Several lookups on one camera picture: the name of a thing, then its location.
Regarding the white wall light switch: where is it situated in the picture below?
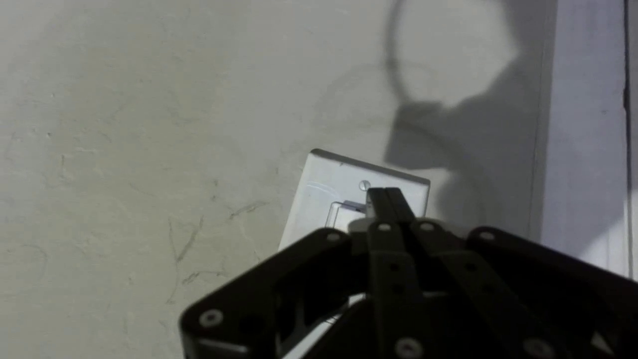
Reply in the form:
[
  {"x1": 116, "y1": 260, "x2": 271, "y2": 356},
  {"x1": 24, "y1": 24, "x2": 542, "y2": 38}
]
[{"x1": 279, "y1": 148, "x2": 431, "y2": 250}]

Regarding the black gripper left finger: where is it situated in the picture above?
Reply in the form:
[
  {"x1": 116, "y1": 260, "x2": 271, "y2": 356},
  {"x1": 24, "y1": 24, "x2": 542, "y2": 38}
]
[{"x1": 179, "y1": 188, "x2": 427, "y2": 359}]

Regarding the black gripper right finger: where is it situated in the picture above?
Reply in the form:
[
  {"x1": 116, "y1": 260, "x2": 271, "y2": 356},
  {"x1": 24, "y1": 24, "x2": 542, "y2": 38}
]
[{"x1": 407, "y1": 220, "x2": 638, "y2": 359}]

